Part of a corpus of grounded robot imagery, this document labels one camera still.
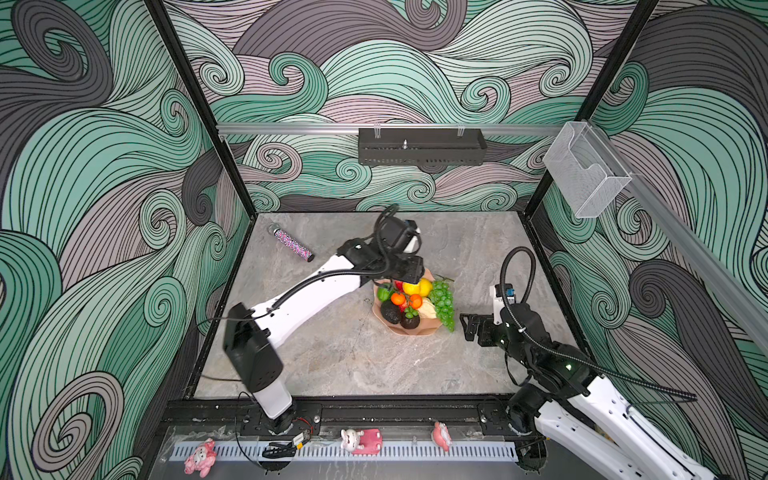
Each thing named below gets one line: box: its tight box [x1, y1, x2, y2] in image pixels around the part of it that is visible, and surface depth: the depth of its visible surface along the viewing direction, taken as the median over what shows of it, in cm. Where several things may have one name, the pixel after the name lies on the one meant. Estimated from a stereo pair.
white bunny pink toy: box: [340, 428, 383, 455], surface depth 70 cm
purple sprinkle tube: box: [267, 223, 315, 262], surface depth 110 cm
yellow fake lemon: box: [402, 278, 433, 297], surface depth 92 cm
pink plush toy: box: [184, 438, 217, 478], surface depth 67 cm
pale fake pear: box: [418, 297, 437, 319], surface depth 88 cm
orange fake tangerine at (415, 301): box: [409, 294, 423, 309], surface depth 87 cm
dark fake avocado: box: [381, 300, 401, 324], surface depth 87 cm
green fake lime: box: [377, 287, 391, 302], surface depth 90 cm
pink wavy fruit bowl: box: [372, 268, 443, 336], surface depth 87 cm
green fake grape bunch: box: [429, 280, 455, 332], surface depth 86 cm
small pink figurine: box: [432, 420, 452, 453], surface depth 68 cm
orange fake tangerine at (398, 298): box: [391, 292, 406, 306], surface depth 87 cm
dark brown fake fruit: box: [400, 306, 421, 329], surface depth 86 cm
